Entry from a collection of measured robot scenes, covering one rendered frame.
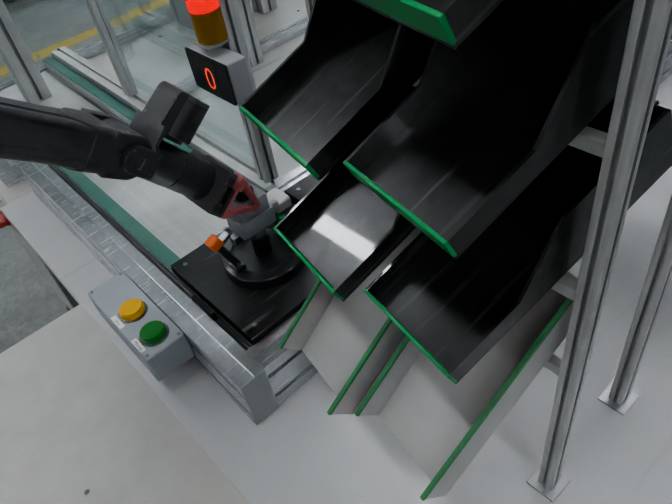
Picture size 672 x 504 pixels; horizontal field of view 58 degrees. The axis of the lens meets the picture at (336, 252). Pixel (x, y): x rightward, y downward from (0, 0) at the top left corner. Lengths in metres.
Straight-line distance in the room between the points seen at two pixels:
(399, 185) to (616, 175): 0.16
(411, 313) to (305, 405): 0.39
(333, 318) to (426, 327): 0.25
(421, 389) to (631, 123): 0.41
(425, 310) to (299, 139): 0.20
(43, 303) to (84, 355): 1.55
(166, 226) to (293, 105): 0.69
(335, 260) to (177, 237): 0.60
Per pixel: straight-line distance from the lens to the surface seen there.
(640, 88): 0.45
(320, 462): 0.91
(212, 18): 1.02
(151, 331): 0.98
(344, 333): 0.80
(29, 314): 2.70
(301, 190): 1.15
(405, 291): 0.62
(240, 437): 0.96
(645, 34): 0.44
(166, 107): 0.79
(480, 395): 0.70
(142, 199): 1.35
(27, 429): 1.13
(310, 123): 0.57
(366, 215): 0.67
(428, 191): 0.48
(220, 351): 0.93
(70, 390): 1.13
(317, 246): 0.69
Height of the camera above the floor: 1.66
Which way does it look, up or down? 44 degrees down
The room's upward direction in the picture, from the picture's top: 11 degrees counter-clockwise
